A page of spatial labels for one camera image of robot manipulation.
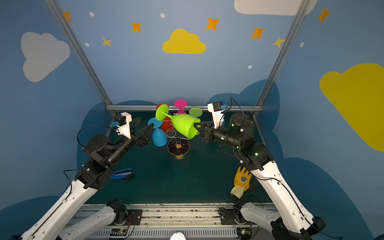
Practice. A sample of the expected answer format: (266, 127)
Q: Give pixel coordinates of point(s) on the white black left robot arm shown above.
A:
(103, 156)

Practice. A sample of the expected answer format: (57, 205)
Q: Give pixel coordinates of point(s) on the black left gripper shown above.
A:
(139, 139)

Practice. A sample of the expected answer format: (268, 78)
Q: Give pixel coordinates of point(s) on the aluminium back frame rail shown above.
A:
(148, 108)

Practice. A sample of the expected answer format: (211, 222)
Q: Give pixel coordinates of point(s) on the red wine glass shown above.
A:
(165, 121)

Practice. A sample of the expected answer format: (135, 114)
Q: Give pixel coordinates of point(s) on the gold wire wine glass rack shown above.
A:
(179, 147)

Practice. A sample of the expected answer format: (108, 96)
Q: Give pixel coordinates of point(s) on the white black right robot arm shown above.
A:
(292, 220)

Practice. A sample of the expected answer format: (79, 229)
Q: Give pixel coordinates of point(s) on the green wine glass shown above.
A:
(195, 112)
(183, 123)

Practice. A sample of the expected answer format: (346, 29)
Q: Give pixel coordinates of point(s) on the green wine glass back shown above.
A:
(195, 112)

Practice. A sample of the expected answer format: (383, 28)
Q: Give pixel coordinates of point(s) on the aluminium right frame post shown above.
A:
(292, 32)

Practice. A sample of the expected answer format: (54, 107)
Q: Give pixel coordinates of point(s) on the aluminium left frame post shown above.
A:
(64, 24)

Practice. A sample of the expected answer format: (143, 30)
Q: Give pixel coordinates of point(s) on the yellow work glove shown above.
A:
(241, 182)

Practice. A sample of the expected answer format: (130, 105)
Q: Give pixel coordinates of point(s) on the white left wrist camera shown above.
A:
(121, 124)

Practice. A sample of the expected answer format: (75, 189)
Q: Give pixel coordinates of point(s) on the magenta wine glass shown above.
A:
(180, 104)

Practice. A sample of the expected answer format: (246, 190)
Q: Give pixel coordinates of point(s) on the blue wine glass left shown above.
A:
(158, 135)

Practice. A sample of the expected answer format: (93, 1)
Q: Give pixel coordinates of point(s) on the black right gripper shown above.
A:
(206, 135)

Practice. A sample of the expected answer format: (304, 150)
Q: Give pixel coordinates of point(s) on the green wine glass front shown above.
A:
(183, 123)

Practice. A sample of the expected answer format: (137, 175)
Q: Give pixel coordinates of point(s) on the aluminium frame post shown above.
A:
(292, 32)
(64, 24)

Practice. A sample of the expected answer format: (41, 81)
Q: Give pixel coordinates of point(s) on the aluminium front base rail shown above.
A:
(177, 221)

